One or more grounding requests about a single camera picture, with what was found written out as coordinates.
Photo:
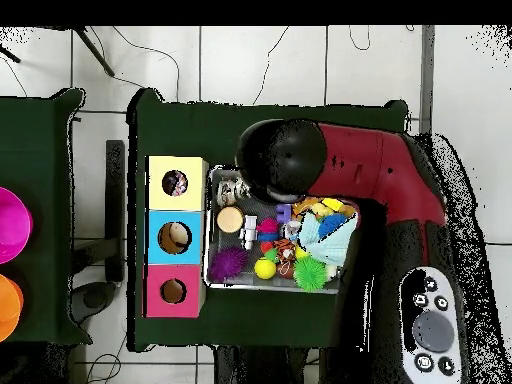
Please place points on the colourful polka-dot cloth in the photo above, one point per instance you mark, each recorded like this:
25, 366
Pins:
174, 183

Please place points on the orange round disc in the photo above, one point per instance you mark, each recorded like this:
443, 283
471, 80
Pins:
8, 308

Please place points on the purple spiky ball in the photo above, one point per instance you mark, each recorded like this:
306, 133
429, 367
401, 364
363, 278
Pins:
228, 264

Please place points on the black upright panel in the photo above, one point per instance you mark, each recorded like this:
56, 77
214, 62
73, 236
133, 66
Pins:
115, 180

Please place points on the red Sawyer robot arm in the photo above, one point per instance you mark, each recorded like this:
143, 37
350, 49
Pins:
380, 172

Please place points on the pink round disc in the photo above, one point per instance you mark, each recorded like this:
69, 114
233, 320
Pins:
12, 224

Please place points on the grey stand foot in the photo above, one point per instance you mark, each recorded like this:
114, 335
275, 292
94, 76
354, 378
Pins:
94, 298

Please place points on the mint green waffle cloth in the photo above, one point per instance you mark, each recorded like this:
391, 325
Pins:
332, 248

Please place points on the grey floor strip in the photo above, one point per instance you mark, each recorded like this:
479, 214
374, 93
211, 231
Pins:
427, 80

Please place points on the pink spiky rubber ball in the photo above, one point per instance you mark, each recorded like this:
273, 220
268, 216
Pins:
267, 226

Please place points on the wooden box three holes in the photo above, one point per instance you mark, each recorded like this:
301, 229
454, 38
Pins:
176, 212

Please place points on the green koosh ball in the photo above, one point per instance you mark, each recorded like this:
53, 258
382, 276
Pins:
310, 273

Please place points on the shallow silver mesh bin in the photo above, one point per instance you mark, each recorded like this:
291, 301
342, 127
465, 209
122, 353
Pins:
224, 240

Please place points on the toy hamburger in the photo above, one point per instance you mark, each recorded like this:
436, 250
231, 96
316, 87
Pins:
230, 219

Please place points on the blue koosh ball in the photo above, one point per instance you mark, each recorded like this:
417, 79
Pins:
332, 224

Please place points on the grey toy robot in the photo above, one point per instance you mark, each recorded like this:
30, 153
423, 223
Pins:
250, 230

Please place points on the dark green table cloth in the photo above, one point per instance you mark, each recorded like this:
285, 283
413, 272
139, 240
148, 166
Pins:
180, 132
36, 160

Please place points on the yellow smiley ball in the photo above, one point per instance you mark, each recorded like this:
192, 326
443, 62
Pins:
265, 268

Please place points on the black tripod leg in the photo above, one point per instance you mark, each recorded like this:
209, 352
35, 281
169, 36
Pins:
10, 54
94, 50

